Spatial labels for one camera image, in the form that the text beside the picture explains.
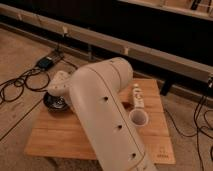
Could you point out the dark metal bowl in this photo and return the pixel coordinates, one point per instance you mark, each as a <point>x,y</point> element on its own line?
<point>54,103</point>

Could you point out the white bottle lying down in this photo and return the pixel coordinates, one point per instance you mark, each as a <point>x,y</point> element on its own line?
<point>137,97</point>

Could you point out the white cup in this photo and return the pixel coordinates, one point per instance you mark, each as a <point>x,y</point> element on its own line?
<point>138,117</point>

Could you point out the black power adapter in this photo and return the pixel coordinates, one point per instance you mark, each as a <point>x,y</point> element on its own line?
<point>45,63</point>

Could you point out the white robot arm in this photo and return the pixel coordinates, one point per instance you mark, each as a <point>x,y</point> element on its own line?
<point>92,90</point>

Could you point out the long metal rail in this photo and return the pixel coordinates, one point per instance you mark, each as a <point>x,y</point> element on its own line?
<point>186,67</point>

